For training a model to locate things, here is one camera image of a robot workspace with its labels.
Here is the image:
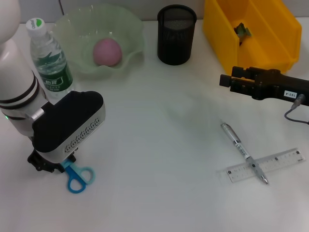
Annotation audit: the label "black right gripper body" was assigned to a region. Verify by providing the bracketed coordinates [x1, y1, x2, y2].
[252, 69, 309, 106]

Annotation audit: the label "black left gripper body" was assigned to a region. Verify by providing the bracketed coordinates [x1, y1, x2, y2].
[27, 149, 61, 173]

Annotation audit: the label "blue scissors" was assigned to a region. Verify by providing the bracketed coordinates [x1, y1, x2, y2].
[60, 160, 96, 193]

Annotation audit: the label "green plastic wrapper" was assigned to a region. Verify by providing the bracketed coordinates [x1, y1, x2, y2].
[233, 21, 252, 45]

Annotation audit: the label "green label water bottle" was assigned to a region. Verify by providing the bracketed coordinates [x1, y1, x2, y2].
[26, 18, 76, 100]

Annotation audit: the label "pink peach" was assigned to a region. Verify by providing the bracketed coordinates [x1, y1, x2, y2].
[93, 38, 123, 67]

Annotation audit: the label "black mesh pen holder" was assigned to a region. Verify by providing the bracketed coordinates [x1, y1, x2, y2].
[157, 5, 197, 65]

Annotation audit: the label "clear ballpoint pen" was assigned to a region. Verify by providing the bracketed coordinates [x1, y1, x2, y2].
[221, 122, 269, 185]

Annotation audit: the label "transparent plastic ruler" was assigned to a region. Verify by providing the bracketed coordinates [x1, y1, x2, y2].
[216, 147, 305, 184]

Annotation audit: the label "green glass fruit plate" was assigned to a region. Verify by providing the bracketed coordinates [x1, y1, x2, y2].
[52, 4, 145, 79]

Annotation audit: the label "yellow plastic bin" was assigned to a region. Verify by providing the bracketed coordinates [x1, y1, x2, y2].
[202, 0, 302, 75]

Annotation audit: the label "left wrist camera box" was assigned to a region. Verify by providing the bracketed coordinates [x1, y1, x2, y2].
[31, 91, 106, 163]

